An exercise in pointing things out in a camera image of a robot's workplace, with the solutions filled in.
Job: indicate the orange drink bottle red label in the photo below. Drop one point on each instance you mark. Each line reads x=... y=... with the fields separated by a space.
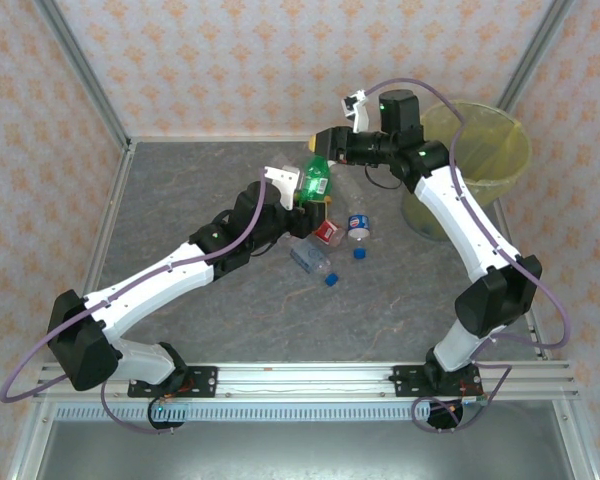
x=330 y=232

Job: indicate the green bottle orange cap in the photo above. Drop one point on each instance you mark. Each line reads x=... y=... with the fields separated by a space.
x=314 y=175

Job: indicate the clear bottle pale blue label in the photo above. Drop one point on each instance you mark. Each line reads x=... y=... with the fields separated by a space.
x=307 y=256

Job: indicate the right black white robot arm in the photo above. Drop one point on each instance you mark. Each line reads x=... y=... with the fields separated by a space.
x=460 y=220

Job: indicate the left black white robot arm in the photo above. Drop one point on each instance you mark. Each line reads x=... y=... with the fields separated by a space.
x=155 y=290

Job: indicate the bin with yellow bag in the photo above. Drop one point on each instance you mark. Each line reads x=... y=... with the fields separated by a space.
x=490 y=150

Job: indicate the clear unlabelled bottle white cap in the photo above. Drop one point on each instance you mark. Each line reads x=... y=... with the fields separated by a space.
x=352 y=192

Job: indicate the loose blue bottle cap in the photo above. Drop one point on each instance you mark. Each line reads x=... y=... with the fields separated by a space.
x=360 y=254

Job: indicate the grey metal panel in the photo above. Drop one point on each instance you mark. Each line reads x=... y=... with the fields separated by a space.
x=305 y=450

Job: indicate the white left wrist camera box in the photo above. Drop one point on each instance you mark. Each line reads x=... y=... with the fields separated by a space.
x=282 y=182

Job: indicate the aluminium frame post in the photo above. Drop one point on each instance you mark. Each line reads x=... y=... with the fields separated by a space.
x=535 y=50
x=87 y=75

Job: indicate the aluminium mounting rail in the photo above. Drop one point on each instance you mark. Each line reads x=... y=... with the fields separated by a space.
x=305 y=382

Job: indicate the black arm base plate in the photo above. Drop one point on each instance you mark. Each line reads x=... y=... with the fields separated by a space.
x=410 y=381
x=205 y=381

